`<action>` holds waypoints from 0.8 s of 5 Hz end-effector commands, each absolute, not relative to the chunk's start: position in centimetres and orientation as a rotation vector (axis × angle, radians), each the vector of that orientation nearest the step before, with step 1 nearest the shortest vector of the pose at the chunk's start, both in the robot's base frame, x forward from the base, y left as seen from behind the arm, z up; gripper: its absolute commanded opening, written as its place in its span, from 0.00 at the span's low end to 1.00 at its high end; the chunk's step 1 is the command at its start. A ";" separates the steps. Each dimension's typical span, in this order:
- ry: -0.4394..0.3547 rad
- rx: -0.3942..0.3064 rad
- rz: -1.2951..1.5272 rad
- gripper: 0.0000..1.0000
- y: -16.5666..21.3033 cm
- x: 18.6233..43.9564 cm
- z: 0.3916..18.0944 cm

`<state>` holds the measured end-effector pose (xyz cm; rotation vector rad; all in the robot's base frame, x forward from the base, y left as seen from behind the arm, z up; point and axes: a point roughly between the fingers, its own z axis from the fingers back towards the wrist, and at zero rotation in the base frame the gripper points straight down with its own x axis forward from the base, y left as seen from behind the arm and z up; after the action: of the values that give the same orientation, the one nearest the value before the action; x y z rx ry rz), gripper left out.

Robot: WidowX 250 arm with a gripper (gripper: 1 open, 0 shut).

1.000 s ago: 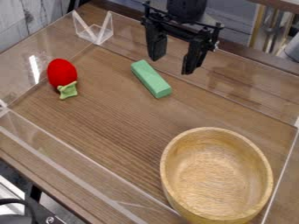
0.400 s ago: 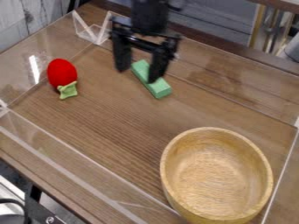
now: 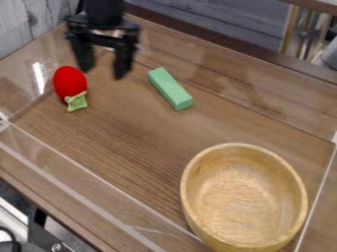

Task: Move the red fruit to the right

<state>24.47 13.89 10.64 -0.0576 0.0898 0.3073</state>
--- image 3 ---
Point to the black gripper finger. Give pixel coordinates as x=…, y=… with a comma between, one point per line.
x=84, y=52
x=124, y=59

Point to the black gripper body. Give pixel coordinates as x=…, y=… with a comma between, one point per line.
x=104, y=35

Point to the red plush strawberry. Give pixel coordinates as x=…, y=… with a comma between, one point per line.
x=70, y=87

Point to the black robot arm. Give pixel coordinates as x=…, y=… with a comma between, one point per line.
x=105, y=12

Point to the green rectangular block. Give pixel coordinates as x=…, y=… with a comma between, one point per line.
x=175, y=93

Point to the wooden bowl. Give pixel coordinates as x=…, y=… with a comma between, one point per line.
x=244, y=198

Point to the gold metal chair frame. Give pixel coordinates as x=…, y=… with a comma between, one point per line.
x=303, y=22

